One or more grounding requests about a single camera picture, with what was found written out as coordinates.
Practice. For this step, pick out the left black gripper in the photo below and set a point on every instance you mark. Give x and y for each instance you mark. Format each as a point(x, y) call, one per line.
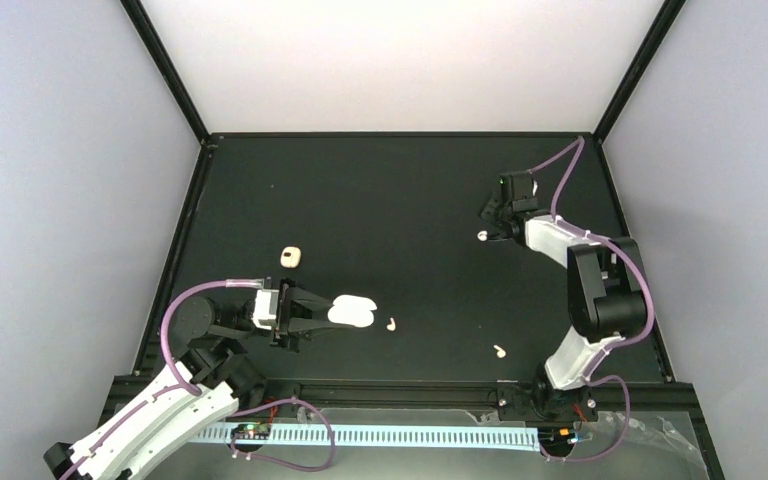
point(294, 317)

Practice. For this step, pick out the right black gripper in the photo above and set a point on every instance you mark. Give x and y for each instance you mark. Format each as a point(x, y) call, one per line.
point(486, 212)

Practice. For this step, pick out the white earbuds charging case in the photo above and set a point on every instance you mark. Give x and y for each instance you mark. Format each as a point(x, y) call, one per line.
point(353, 311)

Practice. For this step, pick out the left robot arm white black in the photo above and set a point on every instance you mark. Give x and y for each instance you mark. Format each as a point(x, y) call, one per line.
point(207, 375)

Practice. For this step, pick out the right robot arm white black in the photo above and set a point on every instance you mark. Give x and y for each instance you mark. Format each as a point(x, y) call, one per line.
point(606, 300)

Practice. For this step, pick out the beige small earbuds case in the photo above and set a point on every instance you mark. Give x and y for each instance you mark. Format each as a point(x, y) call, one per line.
point(290, 257)

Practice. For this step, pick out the left circuit board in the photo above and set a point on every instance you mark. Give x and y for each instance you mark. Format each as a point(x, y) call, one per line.
point(251, 432)

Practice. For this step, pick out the circuit board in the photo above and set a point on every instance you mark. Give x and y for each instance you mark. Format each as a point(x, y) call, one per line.
point(567, 436)
point(251, 432)

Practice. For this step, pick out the right circuit board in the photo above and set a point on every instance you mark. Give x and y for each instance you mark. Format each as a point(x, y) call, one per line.
point(567, 436)

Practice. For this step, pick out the clear plastic sheet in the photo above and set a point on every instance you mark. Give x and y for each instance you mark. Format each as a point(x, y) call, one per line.
point(653, 445)

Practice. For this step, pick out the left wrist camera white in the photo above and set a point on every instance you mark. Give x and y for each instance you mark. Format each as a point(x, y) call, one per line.
point(265, 311)

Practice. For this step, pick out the light blue slotted cable duct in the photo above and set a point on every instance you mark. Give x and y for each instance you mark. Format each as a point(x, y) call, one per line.
point(396, 436)

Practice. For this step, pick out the black front aluminium rail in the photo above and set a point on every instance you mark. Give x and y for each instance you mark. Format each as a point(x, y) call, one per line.
point(511, 400)

